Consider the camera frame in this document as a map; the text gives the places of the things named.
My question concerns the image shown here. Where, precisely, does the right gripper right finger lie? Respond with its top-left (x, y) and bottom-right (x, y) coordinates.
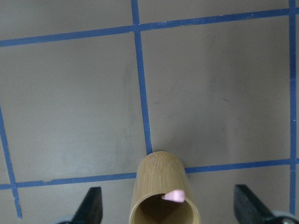
top-left (233, 184), bottom-right (280, 224)

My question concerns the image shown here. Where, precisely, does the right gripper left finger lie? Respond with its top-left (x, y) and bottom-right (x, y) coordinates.
top-left (71, 187), bottom-right (103, 224)

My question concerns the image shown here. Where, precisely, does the pink chopstick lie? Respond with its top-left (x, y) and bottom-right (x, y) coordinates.
top-left (161, 189), bottom-right (185, 203)

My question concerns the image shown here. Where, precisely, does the bamboo chopstick holder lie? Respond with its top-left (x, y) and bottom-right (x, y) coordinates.
top-left (129, 151), bottom-right (201, 224)

